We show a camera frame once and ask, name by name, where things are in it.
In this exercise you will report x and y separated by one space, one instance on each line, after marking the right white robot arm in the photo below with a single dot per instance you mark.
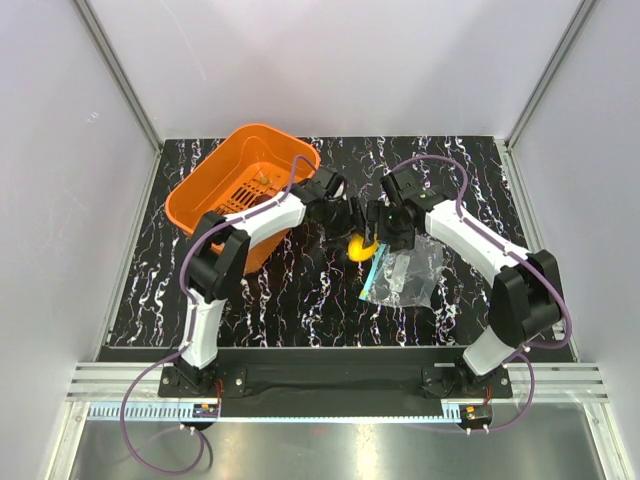
526 293

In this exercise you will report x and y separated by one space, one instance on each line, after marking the connector box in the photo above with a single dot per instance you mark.
476 416
206 410

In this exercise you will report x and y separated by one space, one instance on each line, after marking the orange plastic basket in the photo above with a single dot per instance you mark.
228 180

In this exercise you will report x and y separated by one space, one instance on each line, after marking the right connector box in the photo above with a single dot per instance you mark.
476 416

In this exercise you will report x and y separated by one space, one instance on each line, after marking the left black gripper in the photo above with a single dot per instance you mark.
350 222

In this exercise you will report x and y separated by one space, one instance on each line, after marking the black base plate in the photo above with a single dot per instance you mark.
240 372

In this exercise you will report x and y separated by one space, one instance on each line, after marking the left connector box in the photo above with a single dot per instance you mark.
206 410

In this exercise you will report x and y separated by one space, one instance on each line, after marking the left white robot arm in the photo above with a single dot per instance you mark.
215 262

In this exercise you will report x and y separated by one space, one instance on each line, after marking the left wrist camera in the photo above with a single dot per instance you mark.
328 184

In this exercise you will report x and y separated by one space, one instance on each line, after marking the clear zip top bag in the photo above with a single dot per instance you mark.
404 278

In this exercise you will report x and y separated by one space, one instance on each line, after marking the aluminium frame rail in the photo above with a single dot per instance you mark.
546 382

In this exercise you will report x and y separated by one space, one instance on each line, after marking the yellow lemon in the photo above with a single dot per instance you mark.
358 252

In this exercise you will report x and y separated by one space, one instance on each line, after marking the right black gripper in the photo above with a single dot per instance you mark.
376 210

